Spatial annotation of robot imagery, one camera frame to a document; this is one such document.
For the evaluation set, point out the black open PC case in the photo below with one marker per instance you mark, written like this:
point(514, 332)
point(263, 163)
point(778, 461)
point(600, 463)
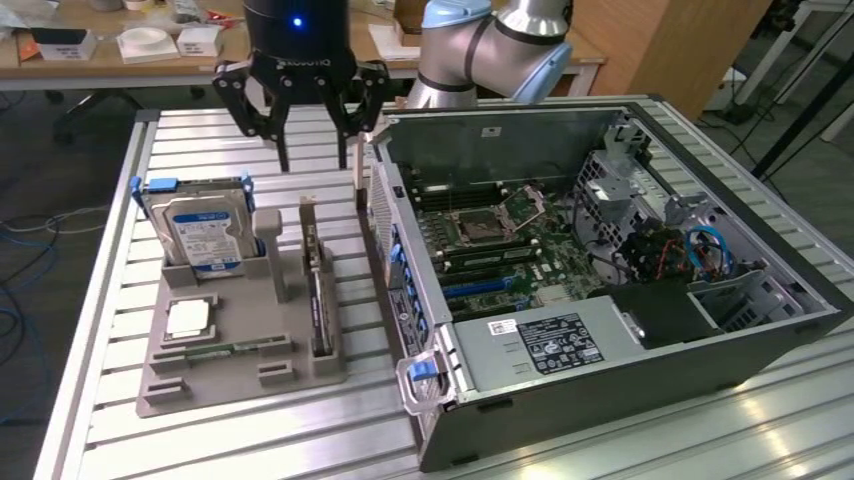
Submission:
point(600, 400)

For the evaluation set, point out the green motherboard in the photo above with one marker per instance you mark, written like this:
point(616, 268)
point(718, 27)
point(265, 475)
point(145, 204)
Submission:
point(534, 265)

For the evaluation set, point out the expansion card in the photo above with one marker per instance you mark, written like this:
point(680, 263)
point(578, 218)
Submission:
point(323, 310)

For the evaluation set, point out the grey parts rack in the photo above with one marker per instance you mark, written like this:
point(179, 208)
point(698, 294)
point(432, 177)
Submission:
point(253, 320)

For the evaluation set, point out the silver CPU chip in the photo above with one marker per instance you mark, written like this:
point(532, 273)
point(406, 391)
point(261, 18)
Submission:
point(188, 320)

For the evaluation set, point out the wooden cabinet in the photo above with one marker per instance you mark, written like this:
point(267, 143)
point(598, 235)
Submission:
point(667, 50)

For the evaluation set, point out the grey open drive cage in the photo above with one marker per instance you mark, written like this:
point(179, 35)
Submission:
point(727, 300)

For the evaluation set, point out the white box with dark lid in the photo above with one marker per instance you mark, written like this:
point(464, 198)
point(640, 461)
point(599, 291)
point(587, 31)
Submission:
point(65, 45)

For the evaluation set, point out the white paper booklet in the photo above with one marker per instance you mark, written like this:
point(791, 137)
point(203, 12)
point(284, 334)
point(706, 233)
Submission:
point(390, 42)

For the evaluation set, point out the perforated metal disk bay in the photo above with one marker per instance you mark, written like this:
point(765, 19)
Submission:
point(640, 175)

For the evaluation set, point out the white round holder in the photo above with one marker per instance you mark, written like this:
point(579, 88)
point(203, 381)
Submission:
point(147, 45)

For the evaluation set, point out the hard disk with blue caddy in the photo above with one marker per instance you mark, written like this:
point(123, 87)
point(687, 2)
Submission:
point(200, 235)

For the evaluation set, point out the black office chair base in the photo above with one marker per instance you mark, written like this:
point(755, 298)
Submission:
point(87, 102)

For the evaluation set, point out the silver power supply unit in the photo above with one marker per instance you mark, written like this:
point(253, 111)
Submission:
point(567, 340)

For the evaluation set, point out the white table frame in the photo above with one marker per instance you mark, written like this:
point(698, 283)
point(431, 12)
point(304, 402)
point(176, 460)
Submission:
point(841, 120)

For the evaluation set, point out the cardboard box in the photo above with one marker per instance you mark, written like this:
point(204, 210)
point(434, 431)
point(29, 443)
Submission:
point(410, 17)

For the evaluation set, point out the silver chipset heatsink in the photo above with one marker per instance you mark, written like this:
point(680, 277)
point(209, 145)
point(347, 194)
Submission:
point(554, 296)

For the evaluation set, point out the blue expansion slot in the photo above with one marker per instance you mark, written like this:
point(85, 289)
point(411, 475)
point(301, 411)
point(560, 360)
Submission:
point(474, 289)

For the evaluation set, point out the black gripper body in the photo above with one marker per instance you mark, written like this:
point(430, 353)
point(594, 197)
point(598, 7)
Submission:
point(300, 45)

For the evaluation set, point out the CPU socket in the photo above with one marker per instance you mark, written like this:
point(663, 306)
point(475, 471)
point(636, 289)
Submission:
point(480, 227)

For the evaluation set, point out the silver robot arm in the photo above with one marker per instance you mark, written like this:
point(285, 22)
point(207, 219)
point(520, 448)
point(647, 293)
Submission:
point(454, 50)

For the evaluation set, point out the green bare RAM stick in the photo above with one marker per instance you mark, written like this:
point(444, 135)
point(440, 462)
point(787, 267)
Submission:
point(213, 350)

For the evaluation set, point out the metal socket cover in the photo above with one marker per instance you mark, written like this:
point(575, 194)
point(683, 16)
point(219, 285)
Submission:
point(527, 207)

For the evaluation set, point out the small white box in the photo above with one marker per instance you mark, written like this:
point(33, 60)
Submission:
point(199, 42)

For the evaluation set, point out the RAM stick with white label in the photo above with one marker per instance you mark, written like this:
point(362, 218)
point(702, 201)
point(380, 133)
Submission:
point(494, 260)

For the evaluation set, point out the blue case latch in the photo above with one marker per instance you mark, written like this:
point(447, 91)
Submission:
point(420, 372)

